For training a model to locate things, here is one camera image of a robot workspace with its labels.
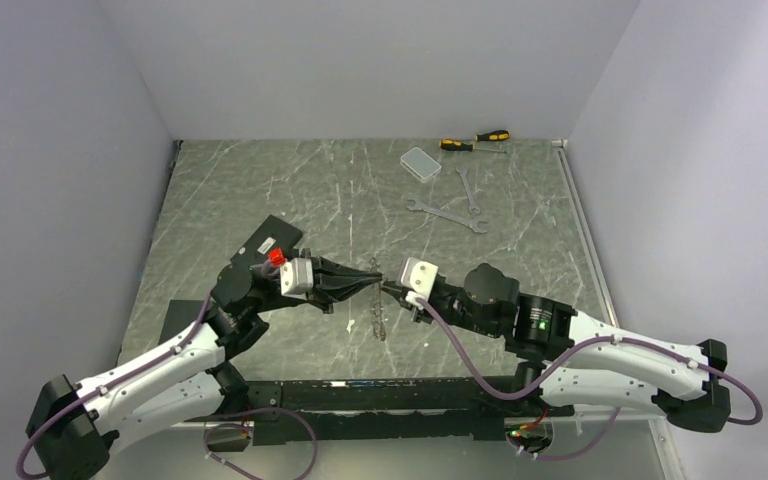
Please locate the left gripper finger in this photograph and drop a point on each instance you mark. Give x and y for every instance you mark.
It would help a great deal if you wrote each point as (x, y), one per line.
(328, 272)
(335, 290)

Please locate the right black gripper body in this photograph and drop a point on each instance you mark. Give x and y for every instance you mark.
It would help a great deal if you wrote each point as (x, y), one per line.
(450, 305)

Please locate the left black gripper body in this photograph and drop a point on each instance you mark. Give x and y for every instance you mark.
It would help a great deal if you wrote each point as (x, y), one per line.
(314, 298)

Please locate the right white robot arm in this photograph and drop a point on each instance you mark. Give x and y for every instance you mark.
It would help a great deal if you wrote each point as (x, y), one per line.
(567, 357)

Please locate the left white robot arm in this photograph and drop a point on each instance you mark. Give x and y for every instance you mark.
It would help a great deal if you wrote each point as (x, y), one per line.
(75, 427)

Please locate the black flat device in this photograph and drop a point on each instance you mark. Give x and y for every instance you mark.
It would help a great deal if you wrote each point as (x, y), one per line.
(273, 233)

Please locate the large silver open-end wrench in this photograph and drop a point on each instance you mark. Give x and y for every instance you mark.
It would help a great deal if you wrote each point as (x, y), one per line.
(475, 224)

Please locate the small silver open-end wrench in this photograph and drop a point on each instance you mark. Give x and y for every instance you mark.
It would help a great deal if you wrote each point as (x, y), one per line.
(474, 207)

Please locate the near yellow-black screwdriver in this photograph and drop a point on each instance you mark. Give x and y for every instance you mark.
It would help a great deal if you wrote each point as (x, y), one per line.
(452, 145)

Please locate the yellow-black screwdriver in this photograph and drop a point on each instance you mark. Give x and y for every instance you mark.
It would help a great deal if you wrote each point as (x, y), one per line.
(492, 136)
(452, 145)

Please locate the far yellow-black screwdriver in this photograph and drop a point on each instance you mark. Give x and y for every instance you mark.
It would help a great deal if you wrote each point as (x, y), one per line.
(492, 136)

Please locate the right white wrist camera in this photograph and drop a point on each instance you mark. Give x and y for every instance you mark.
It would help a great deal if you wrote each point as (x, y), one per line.
(418, 278)

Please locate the white rectangular network switch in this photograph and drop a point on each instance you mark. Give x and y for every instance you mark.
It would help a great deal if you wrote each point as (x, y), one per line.
(420, 165)

